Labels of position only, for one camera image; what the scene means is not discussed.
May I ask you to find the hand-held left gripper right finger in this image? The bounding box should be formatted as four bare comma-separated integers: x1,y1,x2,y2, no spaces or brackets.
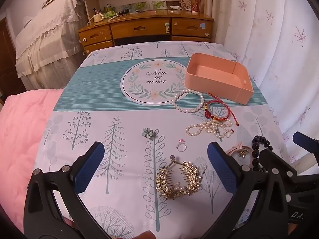
199,141,293,239

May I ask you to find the strip of green flower stickers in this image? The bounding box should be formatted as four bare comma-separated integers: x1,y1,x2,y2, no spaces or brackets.
120,1,167,12

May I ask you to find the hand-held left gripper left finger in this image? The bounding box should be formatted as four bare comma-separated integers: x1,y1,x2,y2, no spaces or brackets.
24,141,110,239

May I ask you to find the person's left hand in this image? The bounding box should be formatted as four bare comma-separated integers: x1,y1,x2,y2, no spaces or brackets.
136,230,156,239

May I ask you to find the gold leaf hair comb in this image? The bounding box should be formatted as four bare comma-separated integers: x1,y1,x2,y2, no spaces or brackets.
155,155,206,200

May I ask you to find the black bead bracelet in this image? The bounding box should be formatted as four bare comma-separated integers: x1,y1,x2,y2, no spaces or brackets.
251,135,273,173

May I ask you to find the white lace cover cloth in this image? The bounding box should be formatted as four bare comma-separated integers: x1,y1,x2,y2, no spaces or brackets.
15,0,86,90

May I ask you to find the pink blanket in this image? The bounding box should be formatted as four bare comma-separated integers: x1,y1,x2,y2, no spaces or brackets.
0,88,65,234

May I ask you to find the pink hair tie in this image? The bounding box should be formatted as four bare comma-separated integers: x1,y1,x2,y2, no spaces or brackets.
225,142,255,167

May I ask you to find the wooden desk with drawers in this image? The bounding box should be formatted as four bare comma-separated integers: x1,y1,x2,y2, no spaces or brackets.
78,9,215,55

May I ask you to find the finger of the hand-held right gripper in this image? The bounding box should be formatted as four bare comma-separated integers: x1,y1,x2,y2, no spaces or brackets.
293,131,319,153
259,149,303,195

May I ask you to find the pink box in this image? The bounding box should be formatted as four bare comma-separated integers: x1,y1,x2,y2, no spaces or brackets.
185,53,254,105

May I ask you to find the white pearl bracelet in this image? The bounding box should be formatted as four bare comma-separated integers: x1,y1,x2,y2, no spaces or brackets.
171,89,205,114

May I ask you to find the teal flower brooch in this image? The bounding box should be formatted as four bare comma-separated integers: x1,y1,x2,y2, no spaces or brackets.
142,127,156,138

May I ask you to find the white floral curtain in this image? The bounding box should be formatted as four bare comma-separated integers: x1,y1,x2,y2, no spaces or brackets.
207,0,319,170

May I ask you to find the brown wooden door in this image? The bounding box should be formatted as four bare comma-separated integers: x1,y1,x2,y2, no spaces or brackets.
0,17,27,97

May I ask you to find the red string bracelet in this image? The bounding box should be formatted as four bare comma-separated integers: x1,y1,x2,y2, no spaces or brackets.
204,92,240,126

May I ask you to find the small pearl necklace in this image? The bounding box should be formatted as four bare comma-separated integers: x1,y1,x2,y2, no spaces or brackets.
186,119,235,142

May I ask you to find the tree print tablecloth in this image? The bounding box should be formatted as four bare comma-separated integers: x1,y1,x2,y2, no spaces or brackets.
33,41,292,239

